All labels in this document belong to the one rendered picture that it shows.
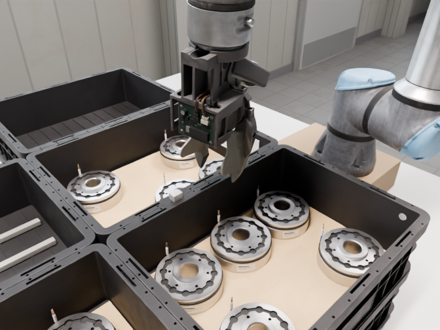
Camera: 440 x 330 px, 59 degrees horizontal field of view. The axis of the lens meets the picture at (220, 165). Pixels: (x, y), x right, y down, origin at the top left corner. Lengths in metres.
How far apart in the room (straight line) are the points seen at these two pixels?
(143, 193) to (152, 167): 0.10
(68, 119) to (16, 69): 1.16
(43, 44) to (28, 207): 1.55
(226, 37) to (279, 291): 0.39
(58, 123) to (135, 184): 0.38
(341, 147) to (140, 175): 0.46
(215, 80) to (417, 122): 0.47
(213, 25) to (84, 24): 1.98
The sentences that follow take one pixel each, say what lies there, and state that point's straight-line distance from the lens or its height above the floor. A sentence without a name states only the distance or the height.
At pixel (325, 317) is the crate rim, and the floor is 0.93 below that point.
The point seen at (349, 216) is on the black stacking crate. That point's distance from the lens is 0.75.
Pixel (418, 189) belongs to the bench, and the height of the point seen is 0.70.
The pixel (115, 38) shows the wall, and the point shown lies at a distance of 2.51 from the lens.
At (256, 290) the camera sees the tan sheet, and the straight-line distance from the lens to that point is 0.63.
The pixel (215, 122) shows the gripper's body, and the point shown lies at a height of 1.11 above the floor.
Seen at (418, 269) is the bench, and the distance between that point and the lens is 0.92.
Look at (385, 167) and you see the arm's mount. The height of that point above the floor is 0.78.
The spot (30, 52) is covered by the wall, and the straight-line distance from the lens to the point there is 2.30.
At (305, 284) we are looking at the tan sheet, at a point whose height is 0.83.
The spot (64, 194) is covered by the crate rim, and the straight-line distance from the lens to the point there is 0.69.
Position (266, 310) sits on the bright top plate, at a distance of 0.57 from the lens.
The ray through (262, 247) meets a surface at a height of 0.86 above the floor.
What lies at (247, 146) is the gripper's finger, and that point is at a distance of 0.54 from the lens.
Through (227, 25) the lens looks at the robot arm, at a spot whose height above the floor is 1.22.
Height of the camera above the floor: 1.32
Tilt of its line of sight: 34 degrees down
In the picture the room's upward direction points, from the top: straight up
